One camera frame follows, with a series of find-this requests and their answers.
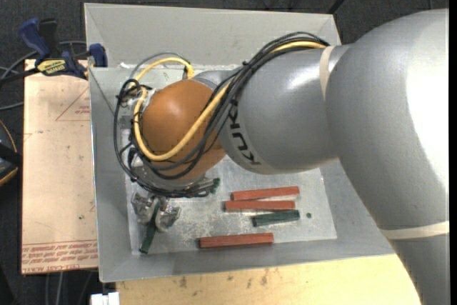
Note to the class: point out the brown cardboard board, red print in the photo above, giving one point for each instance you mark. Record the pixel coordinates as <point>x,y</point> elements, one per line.
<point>57,171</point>

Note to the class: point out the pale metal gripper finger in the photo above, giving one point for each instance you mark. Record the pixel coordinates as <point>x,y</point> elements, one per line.
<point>142,206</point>
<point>168,217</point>

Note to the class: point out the red-brown flat block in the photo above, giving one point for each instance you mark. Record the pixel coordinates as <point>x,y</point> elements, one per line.
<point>260,205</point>
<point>236,240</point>
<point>265,193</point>

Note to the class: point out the dark green block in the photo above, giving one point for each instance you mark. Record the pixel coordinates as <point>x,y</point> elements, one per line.
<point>275,218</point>
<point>148,237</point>

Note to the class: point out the grey metal bin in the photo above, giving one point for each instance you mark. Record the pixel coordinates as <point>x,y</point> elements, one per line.
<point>107,171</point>

